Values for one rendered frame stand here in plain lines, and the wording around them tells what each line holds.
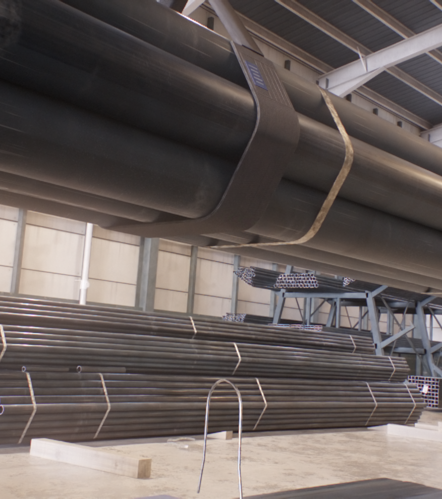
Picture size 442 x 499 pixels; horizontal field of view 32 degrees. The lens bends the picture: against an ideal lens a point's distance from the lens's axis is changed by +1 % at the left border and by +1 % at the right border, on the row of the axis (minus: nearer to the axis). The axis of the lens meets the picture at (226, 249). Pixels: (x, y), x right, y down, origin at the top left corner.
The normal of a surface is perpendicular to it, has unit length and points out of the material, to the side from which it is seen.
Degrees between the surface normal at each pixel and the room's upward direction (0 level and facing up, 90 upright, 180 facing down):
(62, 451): 90
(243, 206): 123
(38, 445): 90
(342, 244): 146
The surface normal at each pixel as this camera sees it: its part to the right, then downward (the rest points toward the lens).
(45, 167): 0.36, 0.80
